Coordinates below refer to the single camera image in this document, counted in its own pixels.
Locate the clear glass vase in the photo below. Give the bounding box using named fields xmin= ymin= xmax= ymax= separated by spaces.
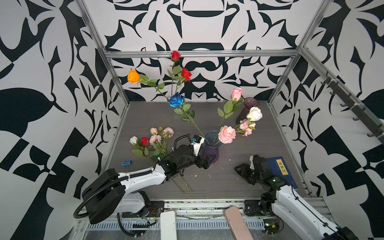
xmin=168 ymin=93 xmax=183 ymax=122

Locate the blue artificial rose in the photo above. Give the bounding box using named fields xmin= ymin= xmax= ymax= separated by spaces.
xmin=168 ymin=92 xmax=204 ymax=136

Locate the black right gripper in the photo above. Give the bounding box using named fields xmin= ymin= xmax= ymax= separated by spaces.
xmin=233 ymin=162 xmax=264 ymax=185

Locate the pink phone-like device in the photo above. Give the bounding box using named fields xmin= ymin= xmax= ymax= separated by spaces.
xmin=224 ymin=206 xmax=254 ymax=240

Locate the white phone-like device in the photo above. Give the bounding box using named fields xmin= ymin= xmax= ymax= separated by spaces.
xmin=160 ymin=211 xmax=178 ymax=240

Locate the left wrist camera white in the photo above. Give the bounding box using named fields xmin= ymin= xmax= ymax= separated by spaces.
xmin=191 ymin=135 xmax=205 ymax=156

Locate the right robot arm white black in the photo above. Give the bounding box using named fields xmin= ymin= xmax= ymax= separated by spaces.
xmin=235 ymin=155 xmax=357 ymax=240

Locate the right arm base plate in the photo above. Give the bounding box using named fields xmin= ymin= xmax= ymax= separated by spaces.
xmin=244 ymin=200 xmax=271 ymax=217

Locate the orange artificial rose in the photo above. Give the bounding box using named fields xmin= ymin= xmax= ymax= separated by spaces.
xmin=127 ymin=69 xmax=169 ymax=100

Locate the small white artificial rose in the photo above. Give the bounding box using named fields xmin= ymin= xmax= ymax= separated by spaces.
xmin=130 ymin=136 xmax=157 ymax=162

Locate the blue book yellow label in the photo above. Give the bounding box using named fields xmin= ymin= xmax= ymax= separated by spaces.
xmin=266 ymin=157 xmax=298 ymax=190

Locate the grey hook rack rail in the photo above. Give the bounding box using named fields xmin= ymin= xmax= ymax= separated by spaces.
xmin=320 ymin=71 xmax=384 ymax=142

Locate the small circuit board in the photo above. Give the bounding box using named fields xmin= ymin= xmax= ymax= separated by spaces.
xmin=263 ymin=218 xmax=285 ymax=235

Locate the purple blue glass vase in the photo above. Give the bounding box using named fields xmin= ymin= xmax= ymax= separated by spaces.
xmin=202 ymin=130 xmax=223 ymax=164

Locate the pink peony flower spray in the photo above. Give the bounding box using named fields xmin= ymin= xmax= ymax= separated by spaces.
xmin=218 ymin=119 xmax=256 ymax=144

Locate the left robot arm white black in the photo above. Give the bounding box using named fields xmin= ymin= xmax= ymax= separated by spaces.
xmin=73 ymin=134 xmax=212 ymax=238

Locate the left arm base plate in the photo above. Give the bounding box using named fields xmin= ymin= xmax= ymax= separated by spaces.
xmin=121 ymin=201 xmax=165 ymax=218

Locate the dark maroon glass vase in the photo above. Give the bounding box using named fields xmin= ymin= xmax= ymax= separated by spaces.
xmin=236 ymin=98 xmax=260 ymax=125

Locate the small red artificial rose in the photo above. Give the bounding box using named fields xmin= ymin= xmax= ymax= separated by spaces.
xmin=169 ymin=51 xmax=182 ymax=97

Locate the large red artificial rose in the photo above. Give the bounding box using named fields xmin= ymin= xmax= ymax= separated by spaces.
xmin=176 ymin=68 xmax=192 ymax=93

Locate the pink artificial rose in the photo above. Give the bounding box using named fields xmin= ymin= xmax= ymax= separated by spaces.
xmin=218 ymin=88 xmax=244 ymax=124

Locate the blue binder clip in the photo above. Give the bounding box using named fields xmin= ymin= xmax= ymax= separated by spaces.
xmin=122 ymin=160 xmax=132 ymax=172

